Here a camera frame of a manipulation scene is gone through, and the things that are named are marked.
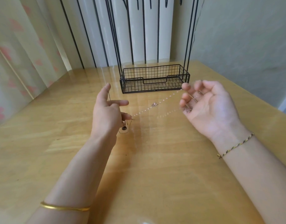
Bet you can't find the person's left forearm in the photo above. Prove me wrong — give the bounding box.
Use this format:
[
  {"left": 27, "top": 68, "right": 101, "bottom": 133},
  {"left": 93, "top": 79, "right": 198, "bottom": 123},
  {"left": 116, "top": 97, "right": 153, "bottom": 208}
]
[{"left": 27, "top": 132, "right": 117, "bottom": 224}]

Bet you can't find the chain necklace with pendant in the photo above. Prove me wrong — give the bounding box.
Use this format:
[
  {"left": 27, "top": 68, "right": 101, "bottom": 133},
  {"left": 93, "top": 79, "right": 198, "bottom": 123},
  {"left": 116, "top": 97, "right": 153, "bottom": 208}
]
[{"left": 108, "top": 88, "right": 202, "bottom": 135}]

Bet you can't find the person's right hand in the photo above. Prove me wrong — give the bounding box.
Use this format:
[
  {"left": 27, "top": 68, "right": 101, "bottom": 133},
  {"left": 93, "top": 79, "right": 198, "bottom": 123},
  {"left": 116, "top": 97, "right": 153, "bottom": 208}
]
[{"left": 179, "top": 80, "right": 252, "bottom": 153}]

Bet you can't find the gold bangle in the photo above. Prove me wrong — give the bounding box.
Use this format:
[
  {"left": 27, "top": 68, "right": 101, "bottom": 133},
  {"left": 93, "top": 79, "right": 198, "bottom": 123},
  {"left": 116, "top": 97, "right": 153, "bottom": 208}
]
[{"left": 40, "top": 201, "right": 92, "bottom": 212}]

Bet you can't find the pink floral curtain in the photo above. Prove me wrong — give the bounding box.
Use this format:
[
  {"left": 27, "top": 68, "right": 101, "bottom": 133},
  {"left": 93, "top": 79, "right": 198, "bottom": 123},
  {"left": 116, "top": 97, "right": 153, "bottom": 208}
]
[{"left": 0, "top": 0, "right": 74, "bottom": 130}]

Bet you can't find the black wire jewelry rack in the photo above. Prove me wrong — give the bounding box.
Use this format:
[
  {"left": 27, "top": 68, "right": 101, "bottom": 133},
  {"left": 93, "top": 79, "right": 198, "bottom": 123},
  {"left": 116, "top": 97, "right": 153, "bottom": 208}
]
[{"left": 105, "top": 0, "right": 206, "bottom": 94}]

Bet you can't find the person's left hand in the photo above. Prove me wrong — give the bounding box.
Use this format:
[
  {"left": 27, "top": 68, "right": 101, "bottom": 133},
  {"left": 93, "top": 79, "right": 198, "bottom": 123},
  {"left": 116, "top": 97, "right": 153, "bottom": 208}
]
[{"left": 90, "top": 82, "right": 133, "bottom": 146}]

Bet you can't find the person's right forearm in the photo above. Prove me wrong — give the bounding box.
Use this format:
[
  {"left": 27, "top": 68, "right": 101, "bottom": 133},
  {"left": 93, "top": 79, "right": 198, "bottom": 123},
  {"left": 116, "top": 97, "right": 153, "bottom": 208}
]
[{"left": 219, "top": 134, "right": 286, "bottom": 224}]

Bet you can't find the white black-striped curtain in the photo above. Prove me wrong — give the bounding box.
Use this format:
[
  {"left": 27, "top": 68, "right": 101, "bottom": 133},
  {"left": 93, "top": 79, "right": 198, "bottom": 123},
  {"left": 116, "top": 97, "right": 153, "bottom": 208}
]
[{"left": 42, "top": 0, "right": 176, "bottom": 69}]

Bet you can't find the braided cord bracelet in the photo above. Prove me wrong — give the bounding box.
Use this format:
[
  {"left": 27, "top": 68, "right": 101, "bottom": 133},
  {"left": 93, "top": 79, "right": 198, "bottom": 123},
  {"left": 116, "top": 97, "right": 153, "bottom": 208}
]
[{"left": 217, "top": 132, "right": 255, "bottom": 160}]

